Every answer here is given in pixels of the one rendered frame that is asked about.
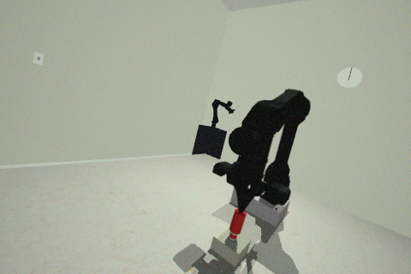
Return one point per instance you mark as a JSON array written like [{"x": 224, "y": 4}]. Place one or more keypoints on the beige square block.
[{"x": 232, "y": 251}]

